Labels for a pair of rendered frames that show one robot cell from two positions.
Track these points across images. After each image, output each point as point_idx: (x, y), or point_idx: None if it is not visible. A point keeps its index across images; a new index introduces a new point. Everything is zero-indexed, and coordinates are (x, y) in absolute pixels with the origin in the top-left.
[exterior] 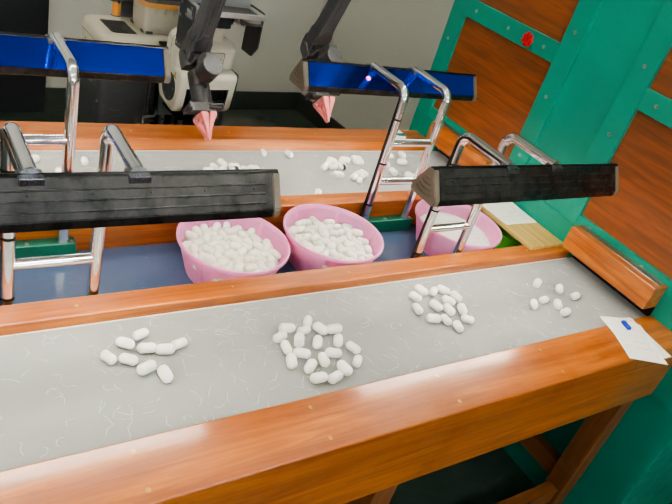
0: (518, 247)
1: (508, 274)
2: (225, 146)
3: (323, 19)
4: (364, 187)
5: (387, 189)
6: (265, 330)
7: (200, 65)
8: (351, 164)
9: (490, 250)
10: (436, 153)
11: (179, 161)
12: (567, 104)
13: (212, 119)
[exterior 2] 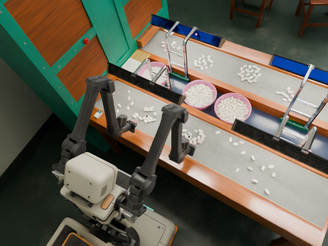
0: (152, 57)
1: (167, 57)
2: None
3: (114, 120)
4: (153, 105)
5: (146, 100)
6: (254, 85)
7: (188, 144)
8: (138, 116)
9: (162, 62)
10: None
11: (201, 153)
12: (108, 32)
13: (190, 142)
